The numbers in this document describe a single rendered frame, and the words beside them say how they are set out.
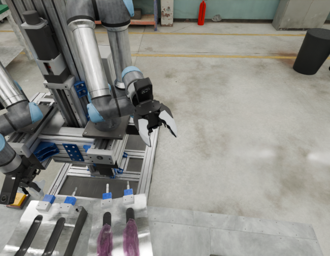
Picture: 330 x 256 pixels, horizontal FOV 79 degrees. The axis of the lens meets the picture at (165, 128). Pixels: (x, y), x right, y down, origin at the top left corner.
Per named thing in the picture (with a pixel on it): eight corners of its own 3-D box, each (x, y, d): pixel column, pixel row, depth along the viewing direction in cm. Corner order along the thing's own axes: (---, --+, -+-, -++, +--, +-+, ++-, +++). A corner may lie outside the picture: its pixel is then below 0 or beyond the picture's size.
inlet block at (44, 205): (53, 187, 105) (49, 182, 101) (62, 188, 104) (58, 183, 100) (40, 213, 96) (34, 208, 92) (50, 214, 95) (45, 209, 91)
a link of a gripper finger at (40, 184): (54, 185, 90) (39, 174, 84) (46, 197, 86) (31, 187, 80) (48, 185, 91) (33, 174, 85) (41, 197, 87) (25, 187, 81)
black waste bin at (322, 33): (285, 62, 372) (301, 27, 328) (311, 63, 371) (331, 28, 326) (296, 76, 339) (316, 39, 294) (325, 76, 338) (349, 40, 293)
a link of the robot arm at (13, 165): (7, 168, 68) (-15, 165, 68) (14, 174, 71) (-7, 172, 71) (21, 150, 73) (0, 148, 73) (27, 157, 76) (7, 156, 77)
